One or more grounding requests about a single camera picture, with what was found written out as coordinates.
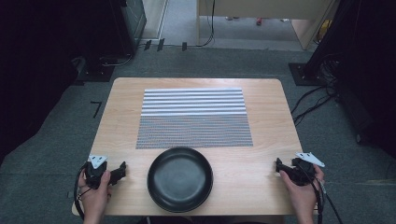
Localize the light wooden desk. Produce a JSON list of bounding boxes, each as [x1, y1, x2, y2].
[[195, 0, 341, 51]]

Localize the black tape corner mark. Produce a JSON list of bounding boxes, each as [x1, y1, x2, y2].
[[90, 100, 103, 119]]

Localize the person's right hand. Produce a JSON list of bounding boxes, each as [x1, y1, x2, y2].
[[278, 163, 326, 217]]

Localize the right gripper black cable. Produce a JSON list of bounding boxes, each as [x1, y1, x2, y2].
[[298, 167, 345, 224]]

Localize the grey striped placemat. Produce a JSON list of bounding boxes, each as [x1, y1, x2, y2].
[[135, 87, 254, 150]]

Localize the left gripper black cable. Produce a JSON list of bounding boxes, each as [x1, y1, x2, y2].
[[73, 162, 92, 220]]

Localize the dark cabinet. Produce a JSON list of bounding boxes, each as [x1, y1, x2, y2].
[[108, 0, 148, 58]]

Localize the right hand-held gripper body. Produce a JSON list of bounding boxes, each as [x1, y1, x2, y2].
[[290, 151, 326, 188]]

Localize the black floor cables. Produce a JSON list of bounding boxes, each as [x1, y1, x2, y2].
[[290, 59, 340, 126]]

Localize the white floor cable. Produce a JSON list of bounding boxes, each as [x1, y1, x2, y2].
[[99, 53, 134, 67]]

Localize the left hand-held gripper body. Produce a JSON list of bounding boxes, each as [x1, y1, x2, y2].
[[84, 154, 109, 190]]

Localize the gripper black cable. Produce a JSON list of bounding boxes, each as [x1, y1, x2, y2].
[[73, 162, 92, 220], [298, 167, 345, 224]]

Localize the person's left hand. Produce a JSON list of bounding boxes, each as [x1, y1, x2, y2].
[[77, 169, 113, 219]]

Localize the black curtain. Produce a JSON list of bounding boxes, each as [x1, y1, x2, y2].
[[306, 0, 396, 160], [0, 0, 125, 166]]

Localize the black stand base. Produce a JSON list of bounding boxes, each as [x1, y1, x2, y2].
[[288, 62, 329, 87], [76, 55, 117, 84]]

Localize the black hanging cable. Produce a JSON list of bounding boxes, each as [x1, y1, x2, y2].
[[186, 0, 217, 49]]

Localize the black round plate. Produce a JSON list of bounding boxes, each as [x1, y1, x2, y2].
[[147, 146, 215, 214]]

